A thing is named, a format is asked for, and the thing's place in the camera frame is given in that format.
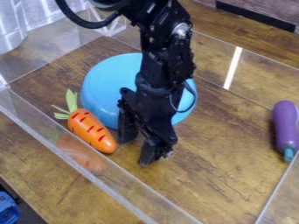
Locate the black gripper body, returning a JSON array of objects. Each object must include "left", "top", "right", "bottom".
[{"left": 118, "top": 78, "right": 186, "bottom": 144}]

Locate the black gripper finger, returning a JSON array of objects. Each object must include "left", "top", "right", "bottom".
[
  {"left": 118, "top": 108, "right": 138, "bottom": 144},
  {"left": 138, "top": 137, "right": 174, "bottom": 166}
]

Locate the orange toy carrot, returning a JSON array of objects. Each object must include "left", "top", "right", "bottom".
[{"left": 54, "top": 89, "right": 118, "bottom": 154}]

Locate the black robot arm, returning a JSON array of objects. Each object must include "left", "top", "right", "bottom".
[{"left": 92, "top": 0, "right": 196, "bottom": 166}]

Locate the blue upside-down bowl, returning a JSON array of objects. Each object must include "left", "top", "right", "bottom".
[{"left": 79, "top": 52, "right": 198, "bottom": 130}]

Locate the purple toy eggplant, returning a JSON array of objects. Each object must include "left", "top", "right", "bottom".
[{"left": 273, "top": 101, "right": 299, "bottom": 162}]

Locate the blue object at corner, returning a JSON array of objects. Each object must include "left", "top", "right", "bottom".
[{"left": 0, "top": 192, "right": 22, "bottom": 224}]

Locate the white curtain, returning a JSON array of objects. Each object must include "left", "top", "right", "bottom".
[{"left": 0, "top": 0, "right": 95, "bottom": 56}]

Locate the black braided cable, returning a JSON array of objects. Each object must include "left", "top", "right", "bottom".
[{"left": 54, "top": 0, "right": 122, "bottom": 30}]

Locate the clear acrylic enclosure wall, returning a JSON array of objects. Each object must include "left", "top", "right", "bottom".
[{"left": 0, "top": 0, "right": 299, "bottom": 224}]

